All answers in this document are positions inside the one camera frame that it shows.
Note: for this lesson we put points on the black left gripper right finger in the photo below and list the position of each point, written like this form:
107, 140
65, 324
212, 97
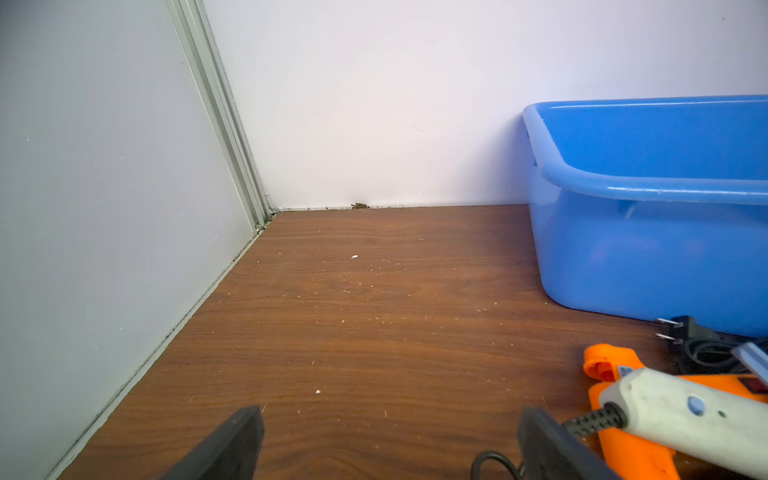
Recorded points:
550, 452

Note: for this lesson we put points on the blue plastic storage box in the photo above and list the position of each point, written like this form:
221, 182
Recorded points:
653, 208

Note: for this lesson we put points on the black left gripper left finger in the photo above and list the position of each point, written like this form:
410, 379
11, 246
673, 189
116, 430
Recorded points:
231, 451

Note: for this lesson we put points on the large white glue gun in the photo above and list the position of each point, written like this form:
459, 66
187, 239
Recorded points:
715, 426

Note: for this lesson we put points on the orange glue gun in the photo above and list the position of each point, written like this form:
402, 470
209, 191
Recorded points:
632, 457

